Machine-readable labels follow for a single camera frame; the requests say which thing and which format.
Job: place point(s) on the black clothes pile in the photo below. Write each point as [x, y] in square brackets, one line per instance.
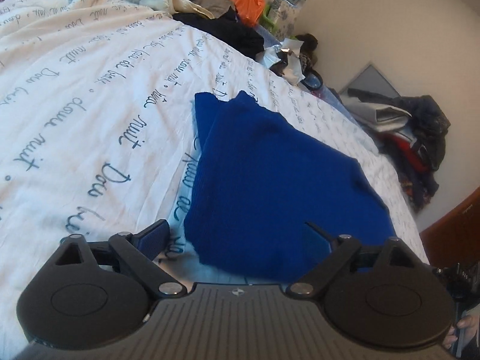
[227, 29]

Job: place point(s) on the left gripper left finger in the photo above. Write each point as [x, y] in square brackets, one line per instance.
[136, 253]

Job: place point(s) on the crumpled silver wrappers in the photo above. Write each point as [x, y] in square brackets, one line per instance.
[284, 60]

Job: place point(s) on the dark clothes heap on chair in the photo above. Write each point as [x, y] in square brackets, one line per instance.
[410, 131]

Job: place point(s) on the orange plastic bag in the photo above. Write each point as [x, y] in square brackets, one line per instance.
[250, 11]

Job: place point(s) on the grey framed panel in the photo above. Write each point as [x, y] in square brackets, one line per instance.
[372, 80]

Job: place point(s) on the white script-print bedspread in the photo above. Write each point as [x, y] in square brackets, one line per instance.
[98, 137]

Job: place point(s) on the person's hand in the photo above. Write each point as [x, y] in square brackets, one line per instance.
[463, 333]

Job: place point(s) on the blue knit sweater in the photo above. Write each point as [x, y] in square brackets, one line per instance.
[265, 195]

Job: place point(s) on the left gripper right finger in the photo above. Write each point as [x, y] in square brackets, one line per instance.
[342, 251]

